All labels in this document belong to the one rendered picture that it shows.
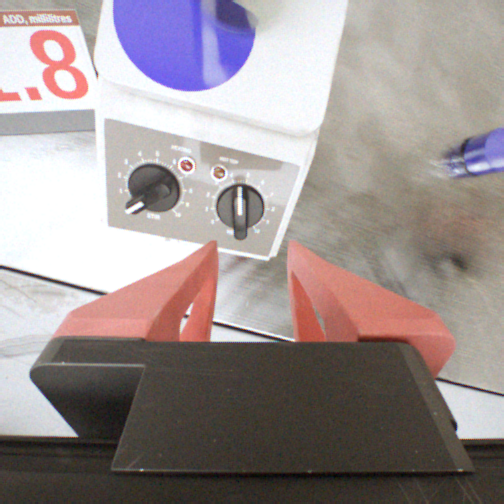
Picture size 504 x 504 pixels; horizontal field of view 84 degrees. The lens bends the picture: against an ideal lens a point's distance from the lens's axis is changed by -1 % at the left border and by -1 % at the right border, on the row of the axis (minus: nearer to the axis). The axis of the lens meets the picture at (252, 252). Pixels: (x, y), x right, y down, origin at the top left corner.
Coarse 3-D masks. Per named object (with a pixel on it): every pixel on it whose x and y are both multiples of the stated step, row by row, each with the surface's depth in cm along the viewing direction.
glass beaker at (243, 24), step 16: (192, 0) 14; (208, 0) 12; (224, 0) 12; (240, 0) 12; (256, 0) 12; (272, 0) 12; (208, 16) 13; (224, 16) 13; (240, 16) 13; (256, 16) 13; (272, 16) 13; (240, 32) 14; (256, 32) 14
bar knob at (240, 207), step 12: (228, 192) 18; (240, 192) 17; (252, 192) 18; (216, 204) 19; (228, 204) 19; (240, 204) 17; (252, 204) 19; (228, 216) 19; (240, 216) 17; (252, 216) 19; (240, 228) 18; (240, 240) 19
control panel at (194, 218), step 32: (128, 128) 16; (128, 160) 17; (160, 160) 17; (192, 160) 17; (224, 160) 17; (256, 160) 17; (128, 192) 18; (192, 192) 18; (288, 192) 19; (128, 224) 20; (160, 224) 20; (192, 224) 20; (224, 224) 20; (256, 224) 20
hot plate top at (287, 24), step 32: (288, 0) 14; (320, 0) 15; (288, 32) 15; (320, 32) 15; (96, 64) 13; (128, 64) 14; (256, 64) 14; (288, 64) 15; (320, 64) 15; (160, 96) 14; (192, 96) 14; (224, 96) 14; (256, 96) 15; (288, 96) 15; (320, 96) 15; (288, 128) 15
